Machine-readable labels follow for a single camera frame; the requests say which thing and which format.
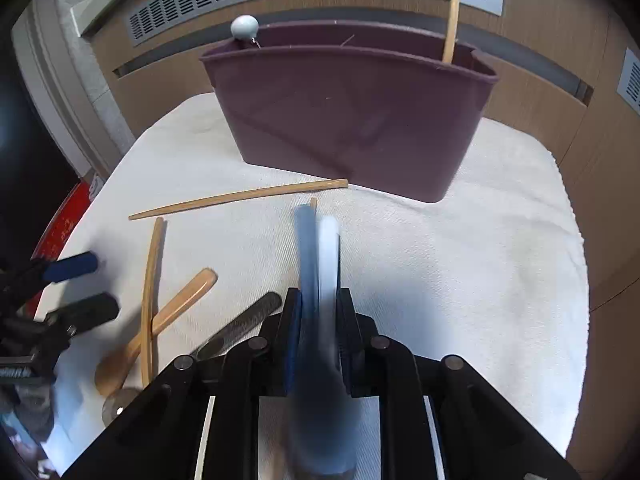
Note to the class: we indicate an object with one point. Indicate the blue plastic utensil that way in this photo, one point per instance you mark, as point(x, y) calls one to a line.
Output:
point(320, 280)

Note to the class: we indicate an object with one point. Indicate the red printed object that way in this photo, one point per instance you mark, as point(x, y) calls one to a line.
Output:
point(64, 232)

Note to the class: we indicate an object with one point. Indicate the purple utensil holder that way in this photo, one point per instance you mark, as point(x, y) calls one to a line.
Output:
point(345, 115)

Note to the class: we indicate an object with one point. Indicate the wooden spoon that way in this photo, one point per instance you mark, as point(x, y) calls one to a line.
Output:
point(130, 352)

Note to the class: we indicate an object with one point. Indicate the white cloth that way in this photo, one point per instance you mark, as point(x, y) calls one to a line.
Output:
point(450, 270)

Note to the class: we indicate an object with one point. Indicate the wooden chopstick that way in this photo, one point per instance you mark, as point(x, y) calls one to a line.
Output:
point(452, 15)
point(150, 300)
point(240, 199)

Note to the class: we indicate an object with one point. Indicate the short grey vent grille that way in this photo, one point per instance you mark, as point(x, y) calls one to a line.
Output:
point(631, 77)

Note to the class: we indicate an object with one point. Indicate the white ball topped utensil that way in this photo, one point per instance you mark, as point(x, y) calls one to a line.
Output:
point(244, 26)

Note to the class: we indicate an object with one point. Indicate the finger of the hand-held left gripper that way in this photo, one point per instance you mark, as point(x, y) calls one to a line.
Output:
point(87, 312)
point(70, 267)

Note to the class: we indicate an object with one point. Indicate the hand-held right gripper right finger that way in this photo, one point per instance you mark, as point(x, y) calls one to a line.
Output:
point(346, 345)

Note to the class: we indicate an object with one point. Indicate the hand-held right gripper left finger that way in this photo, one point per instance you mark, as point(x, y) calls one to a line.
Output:
point(294, 345)

